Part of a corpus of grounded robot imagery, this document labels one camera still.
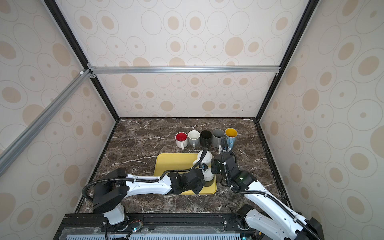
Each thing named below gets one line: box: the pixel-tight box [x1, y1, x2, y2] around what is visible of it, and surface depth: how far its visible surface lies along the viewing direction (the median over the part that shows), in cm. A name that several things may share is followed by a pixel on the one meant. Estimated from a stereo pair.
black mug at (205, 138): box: [200, 130, 213, 148], surface depth 100 cm
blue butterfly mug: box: [224, 127, 238, 149], surface depth 99 cm
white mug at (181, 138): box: [175, 131, 188, 150], surface depth 101 cm
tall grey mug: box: [212, 128, 225, 148], surface depth 99 cm
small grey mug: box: [188, 130, 201, 148], surface depth 99 cm
